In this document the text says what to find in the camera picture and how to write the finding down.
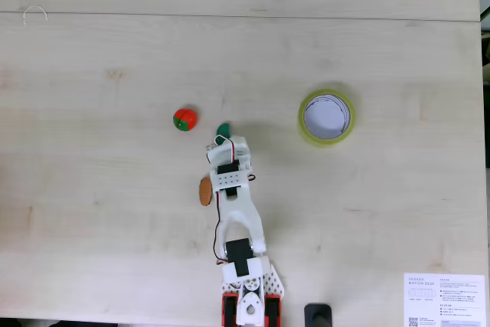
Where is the red green toy tomato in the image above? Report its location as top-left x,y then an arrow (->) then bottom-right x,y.
172,106 -> 199,133

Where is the white printed paper sheet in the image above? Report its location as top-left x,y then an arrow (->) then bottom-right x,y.
403,272 -> 485,327

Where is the brown toy bread slice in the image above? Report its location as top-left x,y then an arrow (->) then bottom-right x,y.
198,177 -> 214,208

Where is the thin white wire loop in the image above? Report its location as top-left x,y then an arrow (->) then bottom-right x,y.
22,5 -> 48,28

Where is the yellow tape roll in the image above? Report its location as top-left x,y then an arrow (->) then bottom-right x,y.
297,88 -> 356,148

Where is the black clamp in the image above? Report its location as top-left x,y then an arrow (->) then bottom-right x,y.
303,302 -> 332,327

